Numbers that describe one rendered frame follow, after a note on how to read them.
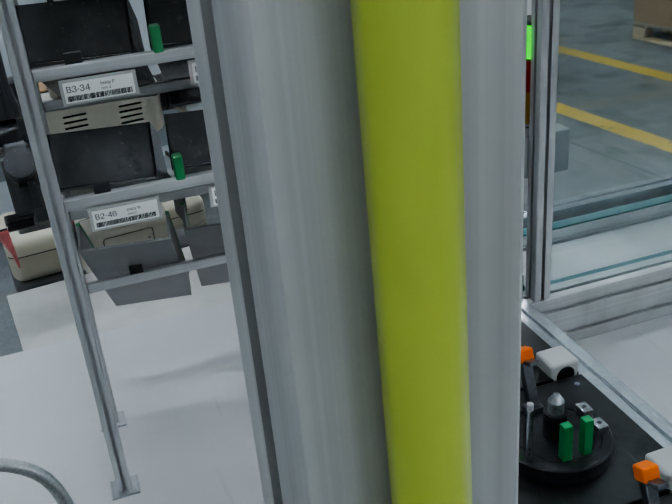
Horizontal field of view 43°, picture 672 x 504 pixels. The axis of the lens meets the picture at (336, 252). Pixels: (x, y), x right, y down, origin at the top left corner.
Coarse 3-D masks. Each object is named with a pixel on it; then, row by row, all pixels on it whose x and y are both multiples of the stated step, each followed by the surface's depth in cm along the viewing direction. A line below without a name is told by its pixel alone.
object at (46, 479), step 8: (0, 464) 47; (8, 464) 48; (16, 464) 48; (24, 464) 48; (32, 464) 48; (16, 472) 48; (24, 472) 48; (32, 472) 48; (40, 472) 48; (48, 472) 49; (40, 480) 49; (48, 480) 49; (56, 480) 49; (48, 488) 49; (56, 488) 49; (64, 488) 50; (56, 496) 49; (64, 496) 50
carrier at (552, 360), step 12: (528, 336) 129; (540, 348) 126; (552, 348) 122; (564, 348) 122; (540, 360) 121; (552, 360) 120; (564, 360) 119; (576, 360) 119; (540, 372) 121; (552, 372) 119; (564, 372) 119; (576, 372) 120; (540, 384) 119
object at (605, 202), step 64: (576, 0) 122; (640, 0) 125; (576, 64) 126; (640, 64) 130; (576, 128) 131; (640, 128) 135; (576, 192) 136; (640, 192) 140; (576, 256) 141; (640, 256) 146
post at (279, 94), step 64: (192, 0) 14; (256, 0) 11; (320, 0) 11; (512, 0) 12; (256, 64) 12; (320, 64) 12; (512, 64) 13; (256, 128) 12; (320, 128) 12; (512, 128) 13; (256, 192) 13; (320, 192) 13; (512, 192) 14; (256, 256) 14; (320, 256) 13; (512, 256) 14; (256, 320) 16; (320, 320) 13; (512, 320) 15; (256, 384) 17; (320, 384) 14; (512, 384) 15; (256, 448) 19; (320, 448) 15; (384, 448) 15; (512, 448) 16
